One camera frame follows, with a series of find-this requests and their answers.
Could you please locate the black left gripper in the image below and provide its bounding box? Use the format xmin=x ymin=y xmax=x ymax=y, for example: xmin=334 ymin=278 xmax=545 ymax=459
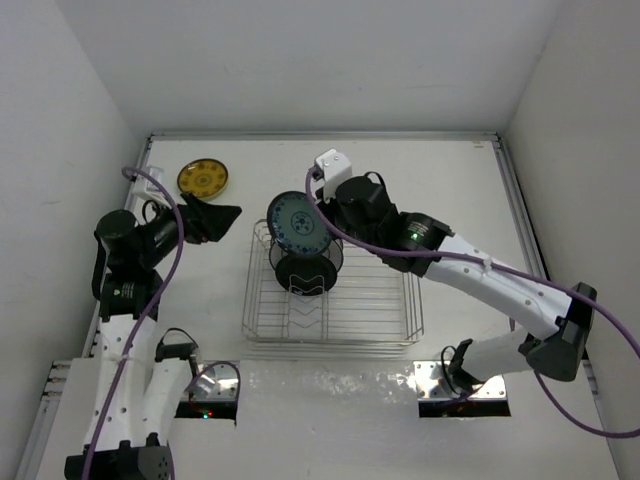
xmin=137 ymin=190 xmax=239 ymax=267

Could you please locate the yellow brown patterned plate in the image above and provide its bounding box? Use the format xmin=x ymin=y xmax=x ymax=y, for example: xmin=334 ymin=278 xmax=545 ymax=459
xmin=177 ymin=158 xmax=230 ymax=201

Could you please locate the teal blue patterned plate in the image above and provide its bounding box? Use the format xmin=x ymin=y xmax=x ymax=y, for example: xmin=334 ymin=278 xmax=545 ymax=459
xmin=266 ymin=191 xmax=332 ymax=255

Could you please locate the black plate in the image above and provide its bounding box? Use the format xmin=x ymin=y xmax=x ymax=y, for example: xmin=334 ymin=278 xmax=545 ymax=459
xmin=275 ymin=256 xmax=338 ymax=296

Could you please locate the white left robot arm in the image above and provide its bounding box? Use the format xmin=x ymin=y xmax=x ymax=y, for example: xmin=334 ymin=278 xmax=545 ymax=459
xmin=64 ymin=194 xmax=242 ymax=479

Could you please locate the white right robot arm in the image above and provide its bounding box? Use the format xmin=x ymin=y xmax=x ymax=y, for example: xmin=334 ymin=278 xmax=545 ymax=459
xmin=311 ymin=172 xmax=597 ymax=396

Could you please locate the steel mounting plate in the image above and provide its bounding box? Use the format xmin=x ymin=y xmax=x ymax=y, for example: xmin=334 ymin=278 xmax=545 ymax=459
xmin=181 ymin=361 xmax=240 ymax=403
xmin=413 ymin=360 xmax=507 ymax=403

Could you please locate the steel right mounting plate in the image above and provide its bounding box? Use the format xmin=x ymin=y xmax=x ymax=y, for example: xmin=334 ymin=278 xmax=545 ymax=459
xmin=413 ymin=360 xmax=507 ymax=403

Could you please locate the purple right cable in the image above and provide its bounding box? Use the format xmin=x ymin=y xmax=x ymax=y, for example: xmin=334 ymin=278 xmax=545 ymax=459
xmin=305 ymin=167 xmax=640 ymax=439

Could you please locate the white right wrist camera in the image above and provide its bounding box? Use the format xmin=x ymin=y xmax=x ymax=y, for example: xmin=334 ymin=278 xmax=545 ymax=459
xmin=312 ymin=149 xmax=352 ymax=203

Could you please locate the steel wire dish rack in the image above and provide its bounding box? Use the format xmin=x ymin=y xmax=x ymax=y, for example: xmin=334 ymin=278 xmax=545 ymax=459
xmin=242 ymin=220 xmax=424 ymax=349

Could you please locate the aluminium table edge rail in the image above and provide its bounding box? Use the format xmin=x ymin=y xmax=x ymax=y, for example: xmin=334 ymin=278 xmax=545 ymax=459
xmin=493 ymin=136 xmax=547 ymax=278

